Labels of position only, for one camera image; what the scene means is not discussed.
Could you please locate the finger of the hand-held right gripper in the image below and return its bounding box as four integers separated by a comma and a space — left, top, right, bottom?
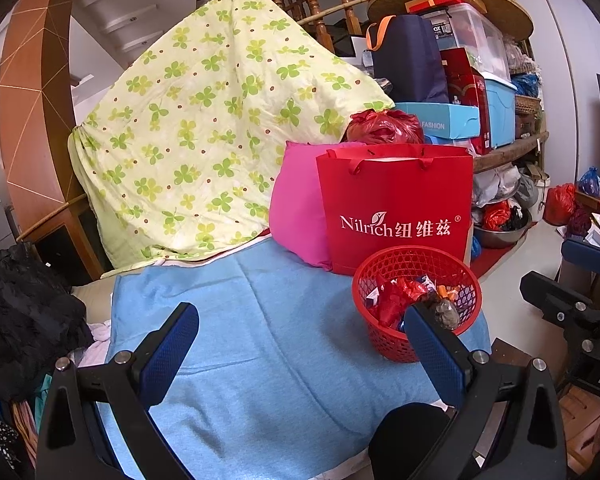
561, 237, 600, 277
519, 270, 600, 356

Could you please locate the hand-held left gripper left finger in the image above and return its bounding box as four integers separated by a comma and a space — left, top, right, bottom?
34, 302, 201, 480

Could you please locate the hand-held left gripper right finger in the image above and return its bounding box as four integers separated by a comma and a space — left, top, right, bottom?
404, 301, 567, 480

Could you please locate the red mesh basket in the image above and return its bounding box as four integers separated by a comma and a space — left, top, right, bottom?
352, 246, 482, 363

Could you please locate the grey wrapper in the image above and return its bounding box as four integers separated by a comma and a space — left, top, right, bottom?
426, 291, 461, 331

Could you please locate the red wrapper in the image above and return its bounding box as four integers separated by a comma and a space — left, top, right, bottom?
375, 277, 431, 331

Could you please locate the red plastic bag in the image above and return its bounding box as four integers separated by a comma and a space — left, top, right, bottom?
544, 183, 577, 226
344, 109, 425, 146

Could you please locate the blue plastic bag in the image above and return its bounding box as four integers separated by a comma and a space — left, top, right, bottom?
510, 74, 540, 97
577, 167, 600, 197

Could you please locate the metal bowl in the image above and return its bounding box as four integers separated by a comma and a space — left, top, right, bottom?
472, 205, 533, 250

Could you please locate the dark round object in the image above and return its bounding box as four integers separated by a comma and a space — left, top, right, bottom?
369, 402, 453, 480

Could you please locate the light blue towel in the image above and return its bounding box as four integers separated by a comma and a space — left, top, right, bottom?
97, 240, 491, 480

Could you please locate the wooden shelf board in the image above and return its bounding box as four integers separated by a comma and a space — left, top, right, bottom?
472, 131, 550, 173

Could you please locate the black fluffy cloth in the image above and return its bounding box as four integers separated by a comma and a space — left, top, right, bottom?
0, 242, 93, 401

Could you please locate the red paper gift bag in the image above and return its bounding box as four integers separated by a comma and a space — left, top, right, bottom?
315, 144, 475, 277

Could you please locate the blue plastic storage bin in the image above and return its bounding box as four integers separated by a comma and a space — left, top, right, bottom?
485, 79, 518, 141

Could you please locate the pink pillow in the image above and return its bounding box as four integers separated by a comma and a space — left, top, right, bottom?
269, 141, 333, 272

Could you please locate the light blue shoe box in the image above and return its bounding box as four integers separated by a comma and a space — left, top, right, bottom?
395, 102, 481, 140

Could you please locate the red gift box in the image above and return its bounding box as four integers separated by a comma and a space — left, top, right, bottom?
440, 47, 491, 155

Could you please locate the green clover print quilt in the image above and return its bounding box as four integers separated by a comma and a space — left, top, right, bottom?
67, 0, 396, 273

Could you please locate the clear plastic storage box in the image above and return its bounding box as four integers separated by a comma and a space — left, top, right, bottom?
425, 4, 511, 83

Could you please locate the round woven tray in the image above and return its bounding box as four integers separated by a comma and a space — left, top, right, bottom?
367, 0, 535, 38

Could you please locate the flat red orange box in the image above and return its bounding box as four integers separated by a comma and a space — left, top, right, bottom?
405, 0, 481, 13

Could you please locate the navy bag with orange handle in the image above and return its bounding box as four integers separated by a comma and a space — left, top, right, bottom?
365, 15, 451, 106

